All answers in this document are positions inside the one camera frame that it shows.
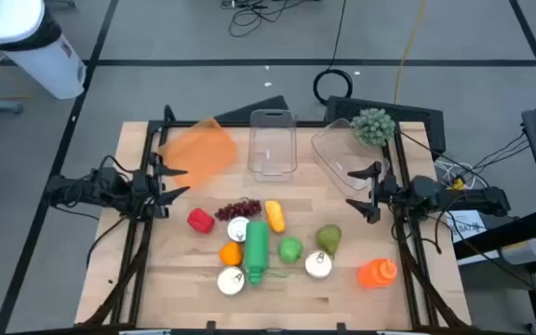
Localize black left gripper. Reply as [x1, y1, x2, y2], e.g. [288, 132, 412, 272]
[130, 152, 191, 220]

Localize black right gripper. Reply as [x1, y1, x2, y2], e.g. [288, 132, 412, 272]
[344, 161, 407, 224]

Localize red toy bell pepper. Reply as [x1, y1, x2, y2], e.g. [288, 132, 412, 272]
[186, 208, 216, 235]

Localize green toy pear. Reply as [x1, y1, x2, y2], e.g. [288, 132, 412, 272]
[315, 223, 342, 256]

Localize purple toy grapes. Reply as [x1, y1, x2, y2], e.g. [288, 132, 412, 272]
[214, 198, 263, 222]

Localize silver tin can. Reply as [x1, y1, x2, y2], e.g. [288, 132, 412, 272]
[226, 216, 251, 243]

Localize orange squeeze bottle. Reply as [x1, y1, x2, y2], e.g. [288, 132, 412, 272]
[357, 258, 398, 289]

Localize blue label tin can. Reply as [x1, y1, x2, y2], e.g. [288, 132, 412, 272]
[216, 265, 247, 297]
[304, 250, 333, 279]

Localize orange toy fruit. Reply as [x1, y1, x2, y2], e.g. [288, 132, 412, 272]
[219, 241, 245, 267]

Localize yellow toy pepper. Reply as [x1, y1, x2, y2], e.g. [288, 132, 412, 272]
[264, 199, 287, 234]

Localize green toy apple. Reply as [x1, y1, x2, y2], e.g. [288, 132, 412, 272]
[277, 236, 304, 265]

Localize green squeeze bottle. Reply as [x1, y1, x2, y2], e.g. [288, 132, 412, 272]
[244, 221, 292, 288]

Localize orange translucent plastic bin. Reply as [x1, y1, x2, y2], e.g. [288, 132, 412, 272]
[157, 117, 240, 190]

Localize wide clear plastic bin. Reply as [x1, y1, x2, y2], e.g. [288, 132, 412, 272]
[311, 117, 390, 199]

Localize green artificial succulent plant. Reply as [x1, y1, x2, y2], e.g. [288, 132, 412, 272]
[350, 107, 397, 148]

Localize black perforated metal case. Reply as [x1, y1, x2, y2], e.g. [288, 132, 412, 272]
[323, 95, 447, 162]

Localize white printed paper sheet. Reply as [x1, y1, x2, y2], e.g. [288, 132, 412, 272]
[445, 208, 489, 244]

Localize narrow clear plastic bin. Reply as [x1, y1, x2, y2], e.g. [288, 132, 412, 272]
[248, 109, 299, 182]

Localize black triangular panel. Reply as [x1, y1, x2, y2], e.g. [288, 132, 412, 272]
[212, 95, 290, 125]

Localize white box under cart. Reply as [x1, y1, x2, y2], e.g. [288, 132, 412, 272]
[500, 237, 536, 266]

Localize white trash bin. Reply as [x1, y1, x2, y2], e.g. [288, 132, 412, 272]
[0, 0, 87, 101]

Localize white cable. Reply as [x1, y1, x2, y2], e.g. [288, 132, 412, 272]
[433, 157, 500, 206]

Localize coiled black floor cable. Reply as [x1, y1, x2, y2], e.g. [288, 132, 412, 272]
[313, 0, 355, 106]

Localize yellow floor cable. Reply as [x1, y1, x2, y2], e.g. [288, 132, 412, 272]
[392, 0, 428, 106]

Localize tangled black floor cable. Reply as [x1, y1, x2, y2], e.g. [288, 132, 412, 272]
[220, 0, 325, 38]

